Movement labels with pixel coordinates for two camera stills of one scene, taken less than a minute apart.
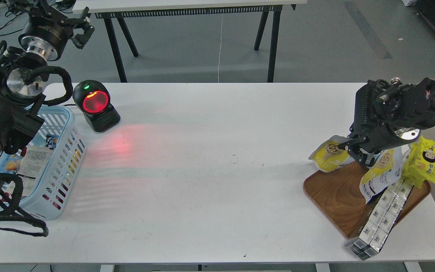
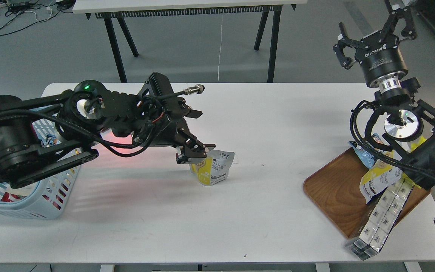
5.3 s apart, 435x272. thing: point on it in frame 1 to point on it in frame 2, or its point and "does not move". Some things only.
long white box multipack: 382,219 does not move
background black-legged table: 115,11 does not move
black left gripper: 47,33 to 152,117
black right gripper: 388,113 to 378,54
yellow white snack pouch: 328,156 to 215,169
